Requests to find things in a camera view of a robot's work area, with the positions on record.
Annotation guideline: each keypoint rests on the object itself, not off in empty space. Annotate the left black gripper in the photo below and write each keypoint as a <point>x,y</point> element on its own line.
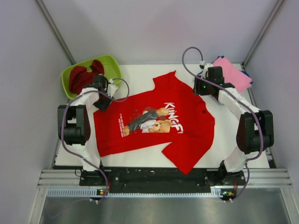
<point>103,107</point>

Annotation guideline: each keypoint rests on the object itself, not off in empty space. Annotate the bright red t-shirt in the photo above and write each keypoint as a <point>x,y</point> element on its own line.
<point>169,114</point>

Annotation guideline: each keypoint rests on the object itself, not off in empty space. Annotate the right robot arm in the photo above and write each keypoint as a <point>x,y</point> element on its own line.
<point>255,131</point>

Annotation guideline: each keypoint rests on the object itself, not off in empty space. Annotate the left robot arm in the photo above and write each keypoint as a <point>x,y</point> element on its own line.
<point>74,128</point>

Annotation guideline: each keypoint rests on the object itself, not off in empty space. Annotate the green plastic basin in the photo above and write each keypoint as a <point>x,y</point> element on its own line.
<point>110,65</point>

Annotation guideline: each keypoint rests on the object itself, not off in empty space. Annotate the dark red t-shirt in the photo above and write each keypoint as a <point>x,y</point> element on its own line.
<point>80,77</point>

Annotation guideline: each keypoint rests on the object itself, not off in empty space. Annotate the pink folded t-shirt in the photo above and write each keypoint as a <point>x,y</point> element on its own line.
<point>233,72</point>

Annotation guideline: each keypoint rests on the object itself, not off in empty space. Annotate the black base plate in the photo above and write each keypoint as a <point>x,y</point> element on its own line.
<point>158,180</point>

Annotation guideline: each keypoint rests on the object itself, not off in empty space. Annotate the grey slotted cable duct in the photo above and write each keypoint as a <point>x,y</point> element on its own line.
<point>98,193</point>

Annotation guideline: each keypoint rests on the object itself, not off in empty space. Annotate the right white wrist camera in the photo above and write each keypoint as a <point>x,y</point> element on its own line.
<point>204,66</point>

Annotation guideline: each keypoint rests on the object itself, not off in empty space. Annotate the aluminium frame rail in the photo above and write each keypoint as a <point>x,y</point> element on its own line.
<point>258,178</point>

